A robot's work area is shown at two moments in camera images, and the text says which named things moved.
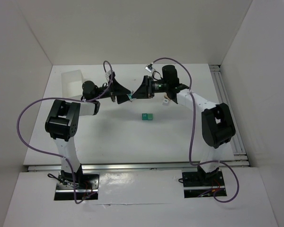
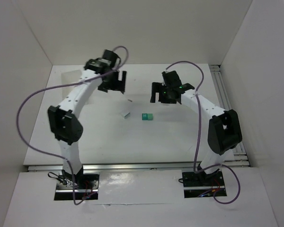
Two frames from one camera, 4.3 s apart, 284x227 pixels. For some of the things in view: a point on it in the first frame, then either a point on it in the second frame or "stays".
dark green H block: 144,116 stays
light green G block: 149,116 stays
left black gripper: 112,89 to 114,84
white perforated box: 72,83 stays
